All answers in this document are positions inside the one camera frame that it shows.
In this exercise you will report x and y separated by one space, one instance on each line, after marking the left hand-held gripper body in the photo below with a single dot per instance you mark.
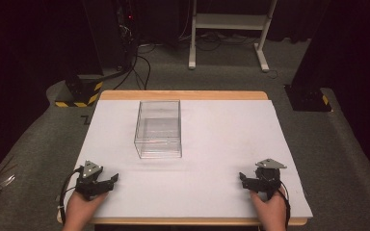
90 179

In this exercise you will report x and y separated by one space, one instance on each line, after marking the black base with yellow stripes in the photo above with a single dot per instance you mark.
85 93

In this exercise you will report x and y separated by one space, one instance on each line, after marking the wooden table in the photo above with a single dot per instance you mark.
183 95

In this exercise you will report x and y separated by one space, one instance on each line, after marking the white table mat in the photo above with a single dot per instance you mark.
221 144

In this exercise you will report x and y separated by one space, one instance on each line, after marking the black stand base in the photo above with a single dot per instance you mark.
308 97

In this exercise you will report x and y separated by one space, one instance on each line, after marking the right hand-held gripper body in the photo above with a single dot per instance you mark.
268 179

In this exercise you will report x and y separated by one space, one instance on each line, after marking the clear plastic box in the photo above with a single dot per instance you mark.
159 131

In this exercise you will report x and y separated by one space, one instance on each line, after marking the person's left hand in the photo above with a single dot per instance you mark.
82 210

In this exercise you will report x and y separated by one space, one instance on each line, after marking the dark equipment rack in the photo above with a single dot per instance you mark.
126 29

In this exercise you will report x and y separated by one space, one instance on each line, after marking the person's right hand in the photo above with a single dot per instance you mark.
269 211

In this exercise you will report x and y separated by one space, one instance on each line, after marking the white metal stand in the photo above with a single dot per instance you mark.
229 20

